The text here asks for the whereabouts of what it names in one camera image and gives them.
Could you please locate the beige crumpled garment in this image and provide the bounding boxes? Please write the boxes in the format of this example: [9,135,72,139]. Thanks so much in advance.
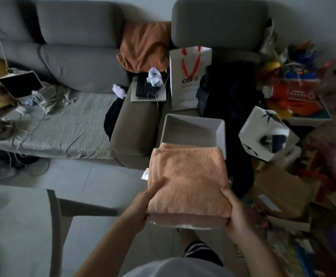
[37,82,77,114]

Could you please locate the grey fabric storage box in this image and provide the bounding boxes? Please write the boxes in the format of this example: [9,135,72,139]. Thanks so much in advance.
[160,113,227,160]

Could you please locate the white box with bird print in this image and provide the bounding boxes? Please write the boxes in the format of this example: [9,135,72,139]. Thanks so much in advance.
[238,106,300,162]

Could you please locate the person's right forearm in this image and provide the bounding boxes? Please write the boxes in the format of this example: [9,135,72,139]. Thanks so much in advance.
[234,228,286,277]

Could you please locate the person's striped sock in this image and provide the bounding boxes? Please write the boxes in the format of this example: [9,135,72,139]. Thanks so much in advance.
[182,241,224,267]

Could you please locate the person's left hand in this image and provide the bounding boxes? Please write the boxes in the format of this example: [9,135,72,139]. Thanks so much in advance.
[121,177,166,237]

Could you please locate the small white sock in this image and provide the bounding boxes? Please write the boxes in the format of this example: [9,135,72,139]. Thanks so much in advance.
[112,83,127,99]

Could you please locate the white paper bag red handles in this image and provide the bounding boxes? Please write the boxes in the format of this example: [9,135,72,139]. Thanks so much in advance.
[169,46,213,111]

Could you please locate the orange towel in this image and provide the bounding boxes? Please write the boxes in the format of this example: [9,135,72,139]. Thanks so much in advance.
[147,143,233,230]

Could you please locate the clear plastic bag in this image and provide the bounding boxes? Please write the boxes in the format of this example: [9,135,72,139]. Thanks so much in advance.
[260,18,278,53]

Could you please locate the person's right hand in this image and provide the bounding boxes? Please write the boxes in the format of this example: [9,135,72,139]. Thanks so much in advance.
[220,187,269,245]

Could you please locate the pile of black clothes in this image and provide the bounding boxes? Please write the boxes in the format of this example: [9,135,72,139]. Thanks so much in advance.
[196,59,268,199]

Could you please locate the grey striped sheet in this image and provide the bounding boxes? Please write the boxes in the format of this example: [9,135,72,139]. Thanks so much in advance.
[0,91,119,160]

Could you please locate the person's grey shirt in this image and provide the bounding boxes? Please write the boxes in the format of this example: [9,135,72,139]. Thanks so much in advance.
[122,257,236,277]

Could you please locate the brown cardboard box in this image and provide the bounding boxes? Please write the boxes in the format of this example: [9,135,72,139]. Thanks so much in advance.
[249,161,314,219]

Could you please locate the small black cloth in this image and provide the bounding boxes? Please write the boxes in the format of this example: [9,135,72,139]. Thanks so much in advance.
[103,96,125,140]

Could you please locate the silver laptop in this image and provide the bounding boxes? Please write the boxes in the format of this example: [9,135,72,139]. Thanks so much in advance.
[130,73,168,103]

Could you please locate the grey sofa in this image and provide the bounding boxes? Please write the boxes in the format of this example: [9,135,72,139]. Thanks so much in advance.
[0,0,272,170]

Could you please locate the orange toy box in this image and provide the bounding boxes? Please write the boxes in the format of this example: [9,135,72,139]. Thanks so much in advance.
[267,81,333,121]

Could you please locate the orange cushion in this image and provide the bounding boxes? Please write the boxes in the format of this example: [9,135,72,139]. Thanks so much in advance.
[116,21,173,74]

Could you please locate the crumpled white cloth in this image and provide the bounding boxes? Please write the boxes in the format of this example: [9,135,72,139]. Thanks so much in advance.
[146,67,164,87]

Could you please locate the person's left forearm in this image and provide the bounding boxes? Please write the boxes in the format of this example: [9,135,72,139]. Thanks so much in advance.
[73,217,145,277]

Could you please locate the pile of colourful toys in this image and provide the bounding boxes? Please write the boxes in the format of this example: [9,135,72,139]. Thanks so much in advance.
[260,40,336,84]

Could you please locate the tablet in white case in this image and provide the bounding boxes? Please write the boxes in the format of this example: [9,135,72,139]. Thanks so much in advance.
[0,70,44,100]

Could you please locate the grey table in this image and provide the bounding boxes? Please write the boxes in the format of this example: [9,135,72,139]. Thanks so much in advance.
[0,183,63,277]

